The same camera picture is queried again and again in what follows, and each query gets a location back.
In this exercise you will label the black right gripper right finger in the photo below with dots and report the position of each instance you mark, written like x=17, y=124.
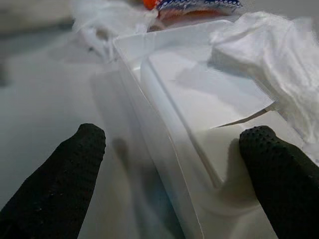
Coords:
x=286, y=194

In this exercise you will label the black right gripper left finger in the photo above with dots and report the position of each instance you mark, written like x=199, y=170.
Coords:
x=54, y=189

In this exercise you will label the white plastic tray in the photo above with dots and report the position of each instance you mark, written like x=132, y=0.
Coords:
x=159, y=99

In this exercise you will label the crumpled white tissue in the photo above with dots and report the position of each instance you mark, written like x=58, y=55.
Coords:
x=274, y=49

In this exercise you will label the white plastic bag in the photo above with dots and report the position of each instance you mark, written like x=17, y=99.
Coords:
x=109, y=20

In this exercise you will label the orange blue snack wrapper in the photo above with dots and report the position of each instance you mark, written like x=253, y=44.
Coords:
x=199, y=7

